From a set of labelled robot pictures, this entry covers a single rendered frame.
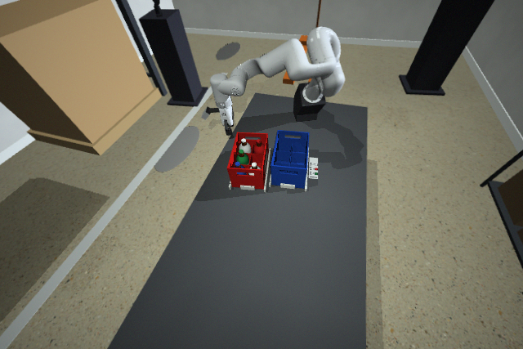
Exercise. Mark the red plastic crate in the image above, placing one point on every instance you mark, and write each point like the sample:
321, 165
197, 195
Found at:
258, 180

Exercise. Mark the blue plastic crate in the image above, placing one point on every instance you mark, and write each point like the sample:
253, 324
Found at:
290, 164

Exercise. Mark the white bottle with brown label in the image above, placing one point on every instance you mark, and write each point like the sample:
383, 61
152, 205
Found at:
254, 166

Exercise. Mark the white pick list card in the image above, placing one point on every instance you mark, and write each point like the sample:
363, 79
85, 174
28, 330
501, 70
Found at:
313, 168

